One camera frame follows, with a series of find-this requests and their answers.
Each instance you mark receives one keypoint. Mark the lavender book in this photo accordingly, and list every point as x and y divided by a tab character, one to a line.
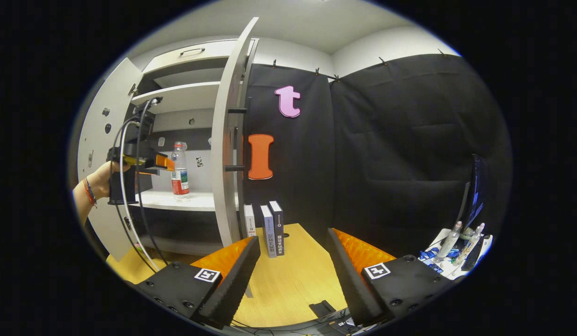
268	233

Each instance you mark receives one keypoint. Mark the white open cabinet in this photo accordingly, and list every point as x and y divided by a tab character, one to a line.
185	95

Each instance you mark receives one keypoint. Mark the black backdrop cloth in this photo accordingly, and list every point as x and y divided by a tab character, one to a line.
400	163

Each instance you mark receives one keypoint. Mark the dark navy book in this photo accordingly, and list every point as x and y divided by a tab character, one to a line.
279	228

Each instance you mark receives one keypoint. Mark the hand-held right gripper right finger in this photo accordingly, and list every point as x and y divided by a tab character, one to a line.
346	275

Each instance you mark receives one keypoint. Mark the white book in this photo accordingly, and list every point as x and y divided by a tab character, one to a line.
249	219

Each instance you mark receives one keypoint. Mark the black keyboard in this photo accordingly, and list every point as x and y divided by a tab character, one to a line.
472	254

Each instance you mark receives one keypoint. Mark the blue packets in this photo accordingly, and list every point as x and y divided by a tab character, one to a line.
430	255

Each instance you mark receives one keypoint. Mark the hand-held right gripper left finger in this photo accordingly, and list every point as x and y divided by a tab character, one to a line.
239	275

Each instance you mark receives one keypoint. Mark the clear bottle with red label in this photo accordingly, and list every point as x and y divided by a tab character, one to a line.
180	182

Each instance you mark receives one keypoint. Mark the black flat holder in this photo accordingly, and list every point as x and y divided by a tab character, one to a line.
322	309

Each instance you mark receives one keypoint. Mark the white cabinet door with hinges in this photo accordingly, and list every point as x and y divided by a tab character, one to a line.
94	140

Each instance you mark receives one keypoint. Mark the clear bottle with white cap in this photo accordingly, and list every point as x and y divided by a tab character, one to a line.
448	245

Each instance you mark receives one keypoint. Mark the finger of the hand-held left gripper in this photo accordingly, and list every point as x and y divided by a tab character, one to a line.
164	162

